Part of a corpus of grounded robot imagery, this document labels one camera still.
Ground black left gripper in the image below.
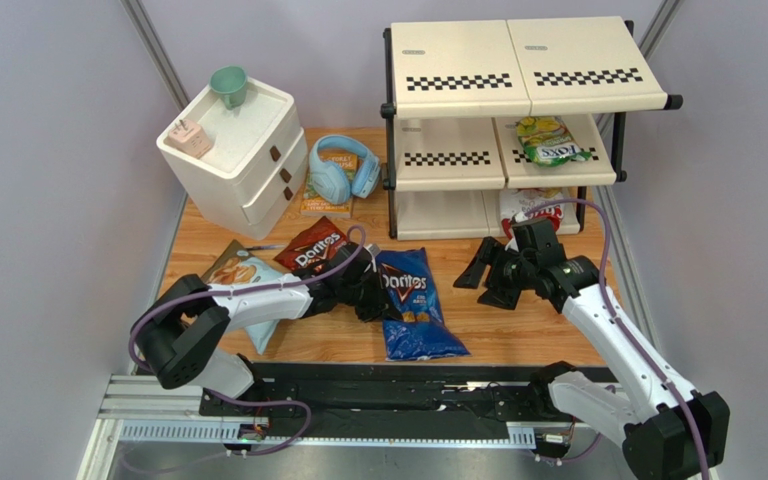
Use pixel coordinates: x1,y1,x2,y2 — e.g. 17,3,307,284
338,266,404,323

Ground red Doritos chips bag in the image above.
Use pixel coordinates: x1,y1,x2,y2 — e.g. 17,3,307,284
273,217,348,271

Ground white red Chuba chips bag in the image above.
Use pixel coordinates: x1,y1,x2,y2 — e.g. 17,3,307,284
499,188,564,239

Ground blue Doritos chips bag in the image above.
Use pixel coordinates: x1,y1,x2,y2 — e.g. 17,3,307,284
376,248,470,361

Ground green Foxs snack bag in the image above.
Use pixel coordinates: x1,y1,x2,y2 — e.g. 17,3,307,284
516,116,593,168

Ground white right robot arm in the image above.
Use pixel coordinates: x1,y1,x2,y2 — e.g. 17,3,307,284
454,218,730,479

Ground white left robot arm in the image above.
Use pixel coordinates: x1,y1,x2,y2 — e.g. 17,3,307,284
129,242,399,399

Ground cream three-tier shelf rack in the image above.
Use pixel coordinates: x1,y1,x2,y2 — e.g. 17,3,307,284
381,16,683,240

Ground orange green book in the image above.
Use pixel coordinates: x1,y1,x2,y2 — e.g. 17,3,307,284
299,150,359,218

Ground purple pen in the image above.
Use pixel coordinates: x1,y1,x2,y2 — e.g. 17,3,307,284
244,244,286,251

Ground light blue headphones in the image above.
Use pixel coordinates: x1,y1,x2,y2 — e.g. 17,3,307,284
308,135,381,205

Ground light blue snack bag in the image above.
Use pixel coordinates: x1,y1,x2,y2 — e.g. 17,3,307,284
225,250,282,355

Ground brown snack bag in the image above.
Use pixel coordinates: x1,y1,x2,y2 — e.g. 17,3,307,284
201,240,258,285

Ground white three-drawer cabinet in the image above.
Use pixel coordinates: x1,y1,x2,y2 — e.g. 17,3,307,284
156,79,308,240

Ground pink power adapter cube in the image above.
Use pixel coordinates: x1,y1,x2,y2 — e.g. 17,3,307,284
164,119,214,159

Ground green plastic cup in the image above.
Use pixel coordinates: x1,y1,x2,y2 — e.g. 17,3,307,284
209,65,248,110

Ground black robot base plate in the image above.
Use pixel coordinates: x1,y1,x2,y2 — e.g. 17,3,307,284
197,359,625,442

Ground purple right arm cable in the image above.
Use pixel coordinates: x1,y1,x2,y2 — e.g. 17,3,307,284
523,197,713,480

